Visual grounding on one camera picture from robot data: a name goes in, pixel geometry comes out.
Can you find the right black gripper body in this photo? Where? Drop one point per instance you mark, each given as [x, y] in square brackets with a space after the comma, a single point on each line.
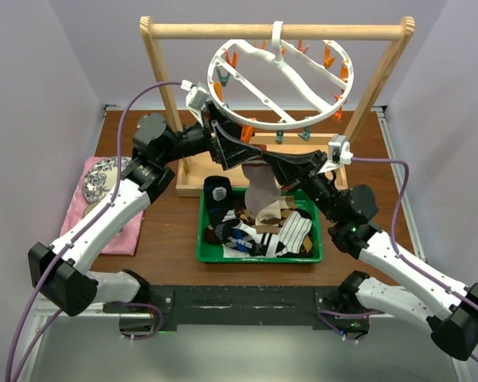
[321, 189]

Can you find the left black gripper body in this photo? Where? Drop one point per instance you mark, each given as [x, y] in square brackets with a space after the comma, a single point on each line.
[192, 141]

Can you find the wooden hanger rack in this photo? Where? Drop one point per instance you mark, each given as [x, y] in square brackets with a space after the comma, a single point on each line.
[307, 36]

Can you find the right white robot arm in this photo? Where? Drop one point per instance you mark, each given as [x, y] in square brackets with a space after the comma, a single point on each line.
[445, 308]

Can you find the grey sock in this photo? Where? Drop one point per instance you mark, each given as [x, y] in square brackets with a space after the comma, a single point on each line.
[262, 190]

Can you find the blue patterned plate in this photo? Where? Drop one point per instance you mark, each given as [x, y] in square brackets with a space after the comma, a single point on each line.
[100, 179]

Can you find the green plastic bin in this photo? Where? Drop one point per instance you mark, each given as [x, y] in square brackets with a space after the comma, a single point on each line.
[213, 253]

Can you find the white black striped sock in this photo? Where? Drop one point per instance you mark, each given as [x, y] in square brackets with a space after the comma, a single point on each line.
[294, 231]

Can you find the black blue sports sock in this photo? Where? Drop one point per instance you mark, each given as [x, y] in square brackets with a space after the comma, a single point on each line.
[230, 230]

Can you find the beige tan sock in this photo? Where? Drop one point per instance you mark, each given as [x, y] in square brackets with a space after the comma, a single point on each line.
[272, 218]

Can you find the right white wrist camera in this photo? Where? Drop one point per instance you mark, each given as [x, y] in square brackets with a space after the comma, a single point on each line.
[339, 150]

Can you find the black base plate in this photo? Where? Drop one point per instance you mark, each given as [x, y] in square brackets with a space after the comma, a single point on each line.
[249, 305]

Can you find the pink cloth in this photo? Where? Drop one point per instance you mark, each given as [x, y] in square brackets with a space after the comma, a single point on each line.
[124, 243]

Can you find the white round clip hanger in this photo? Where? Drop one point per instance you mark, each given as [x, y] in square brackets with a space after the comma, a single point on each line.
[283, 78]

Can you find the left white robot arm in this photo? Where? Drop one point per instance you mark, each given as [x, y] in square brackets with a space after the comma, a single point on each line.
[61, 271]

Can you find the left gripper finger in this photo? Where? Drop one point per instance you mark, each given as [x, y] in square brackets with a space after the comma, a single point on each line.
[230, 152]
[212, 113]

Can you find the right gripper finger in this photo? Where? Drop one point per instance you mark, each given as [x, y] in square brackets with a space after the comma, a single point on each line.
[287, 175]
[315, 158]

